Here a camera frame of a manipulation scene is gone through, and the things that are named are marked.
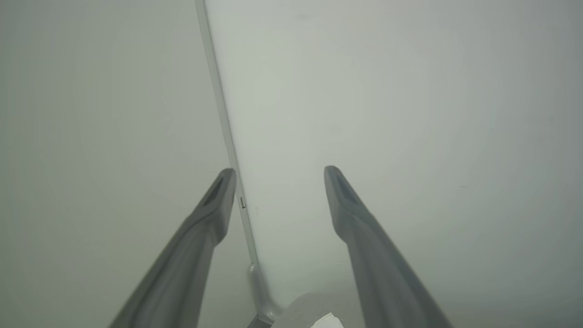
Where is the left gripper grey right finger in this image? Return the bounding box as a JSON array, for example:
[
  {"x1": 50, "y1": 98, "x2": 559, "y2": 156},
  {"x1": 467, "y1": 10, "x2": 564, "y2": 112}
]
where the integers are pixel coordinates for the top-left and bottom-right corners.
[{"x1": 324, "y1": 165, "x2": 452, "y2": 328}]

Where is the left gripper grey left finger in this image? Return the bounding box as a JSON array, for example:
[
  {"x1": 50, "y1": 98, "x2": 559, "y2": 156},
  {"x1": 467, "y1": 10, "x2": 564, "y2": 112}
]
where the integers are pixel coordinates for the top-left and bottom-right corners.
[{"x1": 108, "y1": 168, "x2": 237, "y2": 328}]

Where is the white paper scrap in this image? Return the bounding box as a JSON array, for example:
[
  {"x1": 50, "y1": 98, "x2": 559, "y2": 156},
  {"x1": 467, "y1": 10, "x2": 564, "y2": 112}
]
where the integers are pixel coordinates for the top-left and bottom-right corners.
[{"x1": 311, "y1": 313, "x2": 345, "y2": 328}]

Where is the thin white edge strip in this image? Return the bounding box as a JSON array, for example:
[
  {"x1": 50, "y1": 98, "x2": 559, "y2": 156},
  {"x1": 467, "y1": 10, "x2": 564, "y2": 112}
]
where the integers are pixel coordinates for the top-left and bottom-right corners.
[{"x1": 195, "y1": 0, "x2": 261, "y2": 267}]

